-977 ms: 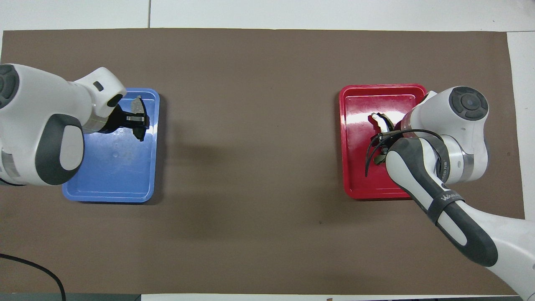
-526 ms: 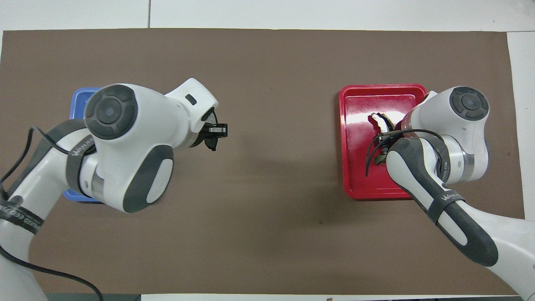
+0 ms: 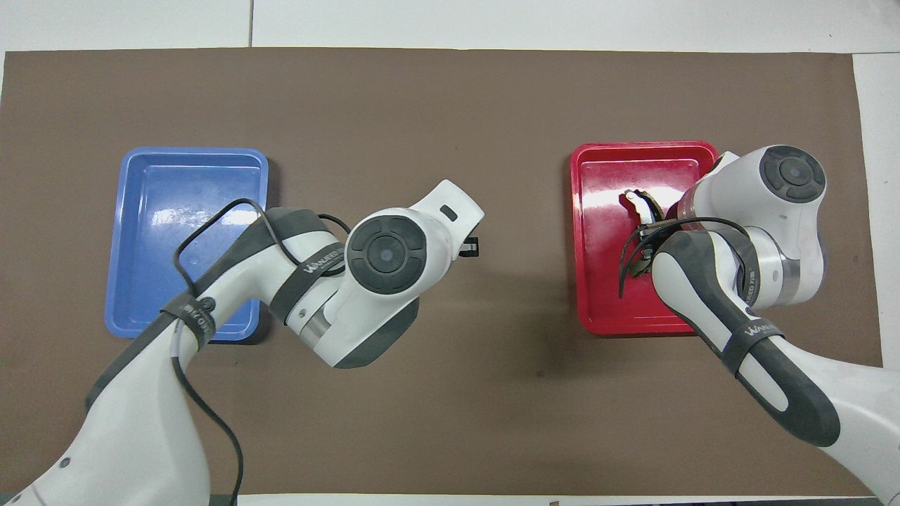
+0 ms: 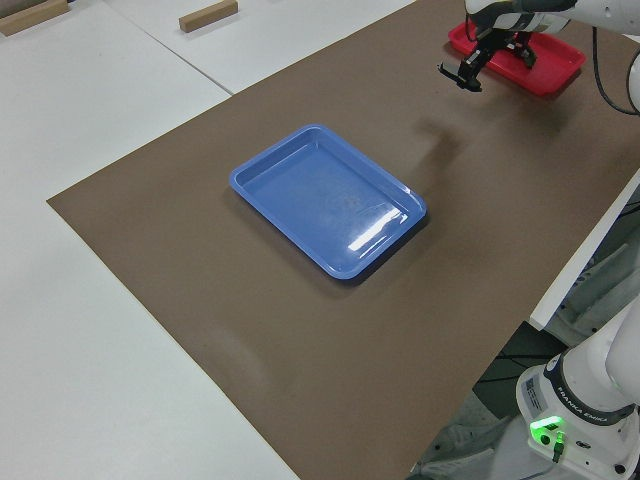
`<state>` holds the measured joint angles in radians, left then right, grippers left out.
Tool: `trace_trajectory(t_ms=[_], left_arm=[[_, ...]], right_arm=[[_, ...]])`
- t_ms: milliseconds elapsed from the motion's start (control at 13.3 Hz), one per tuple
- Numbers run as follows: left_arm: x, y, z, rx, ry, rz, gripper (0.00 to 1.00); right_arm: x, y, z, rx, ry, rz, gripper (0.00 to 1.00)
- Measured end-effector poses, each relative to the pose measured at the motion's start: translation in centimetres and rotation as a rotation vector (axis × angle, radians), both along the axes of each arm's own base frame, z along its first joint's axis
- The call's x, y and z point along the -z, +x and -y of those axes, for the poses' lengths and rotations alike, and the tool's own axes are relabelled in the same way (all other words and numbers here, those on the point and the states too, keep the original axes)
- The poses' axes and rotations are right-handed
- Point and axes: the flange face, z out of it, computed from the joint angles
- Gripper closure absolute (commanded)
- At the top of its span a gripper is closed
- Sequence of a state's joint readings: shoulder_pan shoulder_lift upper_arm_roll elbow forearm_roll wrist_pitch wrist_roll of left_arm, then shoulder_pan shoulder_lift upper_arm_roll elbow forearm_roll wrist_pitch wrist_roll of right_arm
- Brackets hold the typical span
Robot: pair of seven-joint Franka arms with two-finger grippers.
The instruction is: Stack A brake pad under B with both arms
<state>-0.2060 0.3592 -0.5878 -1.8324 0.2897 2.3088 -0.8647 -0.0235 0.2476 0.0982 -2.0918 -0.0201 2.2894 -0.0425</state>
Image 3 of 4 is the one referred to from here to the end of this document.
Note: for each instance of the long curved brake pad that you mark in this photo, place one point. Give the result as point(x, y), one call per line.
point(641, 204)

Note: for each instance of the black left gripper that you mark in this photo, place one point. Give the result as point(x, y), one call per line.
point(471, 247)

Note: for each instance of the brown table mat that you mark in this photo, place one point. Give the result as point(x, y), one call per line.
point(457, 105)

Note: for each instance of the red plastic tray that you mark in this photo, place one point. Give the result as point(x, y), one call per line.
point(605, 302)

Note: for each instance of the blue plastic tray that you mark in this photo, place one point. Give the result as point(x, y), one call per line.
point(148, 281)

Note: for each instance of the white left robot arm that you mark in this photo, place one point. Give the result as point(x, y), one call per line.
point(380, 281)

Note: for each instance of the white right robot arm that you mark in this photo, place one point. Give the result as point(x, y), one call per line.
point(766, 211)

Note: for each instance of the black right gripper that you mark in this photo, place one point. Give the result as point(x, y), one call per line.
point(657, 230)

